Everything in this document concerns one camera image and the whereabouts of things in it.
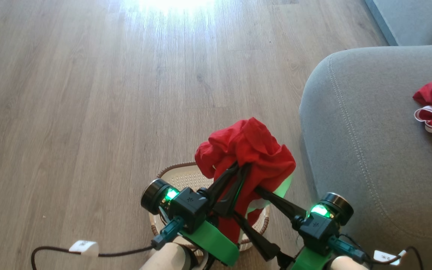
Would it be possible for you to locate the red garment plain white trim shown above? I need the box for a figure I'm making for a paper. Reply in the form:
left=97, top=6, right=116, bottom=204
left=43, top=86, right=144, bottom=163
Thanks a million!
left=195, top=117, right=297, bottom=245

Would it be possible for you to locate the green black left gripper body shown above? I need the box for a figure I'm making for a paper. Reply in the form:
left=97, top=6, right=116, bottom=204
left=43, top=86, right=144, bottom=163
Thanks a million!
left=180, top=220, right=240, bottom=267

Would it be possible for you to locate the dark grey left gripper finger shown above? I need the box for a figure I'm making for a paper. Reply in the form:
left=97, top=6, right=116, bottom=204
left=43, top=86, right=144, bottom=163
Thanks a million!
left=233, top=212, right=281, bottom=262
left=213, top=165, right=252, bottom=218
left=201, top=162, right=240, bottom=205

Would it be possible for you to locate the white basket brown rim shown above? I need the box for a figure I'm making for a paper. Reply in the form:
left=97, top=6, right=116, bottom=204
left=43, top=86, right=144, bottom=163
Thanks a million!
left=148, top=162, right=271, bottom=252

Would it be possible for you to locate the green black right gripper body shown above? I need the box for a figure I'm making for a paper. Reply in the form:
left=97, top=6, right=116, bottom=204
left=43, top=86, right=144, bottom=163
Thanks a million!
left=277, top=246, right=333, bottom=270

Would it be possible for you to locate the left teal-plug black cable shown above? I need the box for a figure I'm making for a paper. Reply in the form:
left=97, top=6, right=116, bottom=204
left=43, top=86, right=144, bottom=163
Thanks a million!
left=31, top=216, right=185, bottom=270

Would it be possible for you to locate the right teal-plug black cable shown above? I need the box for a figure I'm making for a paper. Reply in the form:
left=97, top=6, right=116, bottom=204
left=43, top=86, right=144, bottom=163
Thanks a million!
left=328, top=236, right=425, bottom=270

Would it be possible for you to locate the grey fabric sofa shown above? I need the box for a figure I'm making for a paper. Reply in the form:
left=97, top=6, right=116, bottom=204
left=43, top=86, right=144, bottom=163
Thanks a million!
left=299, top=44, right=432, bottom=270

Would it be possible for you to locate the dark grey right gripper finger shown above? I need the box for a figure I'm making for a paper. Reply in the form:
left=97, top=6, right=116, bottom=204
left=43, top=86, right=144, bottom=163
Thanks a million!
left=254, top=186, right=309, bottom=230

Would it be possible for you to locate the blue-grey upholstered seat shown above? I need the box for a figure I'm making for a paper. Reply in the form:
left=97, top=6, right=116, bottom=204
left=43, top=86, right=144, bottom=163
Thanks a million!
left=364, top=0, right=432, bottom=47

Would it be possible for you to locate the teal-plug black cable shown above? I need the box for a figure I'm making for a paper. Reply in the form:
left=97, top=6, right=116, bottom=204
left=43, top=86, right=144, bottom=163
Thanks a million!
left=328, top=236, right=425, bottom=270
left=31, top=216, right=185, bottom=270

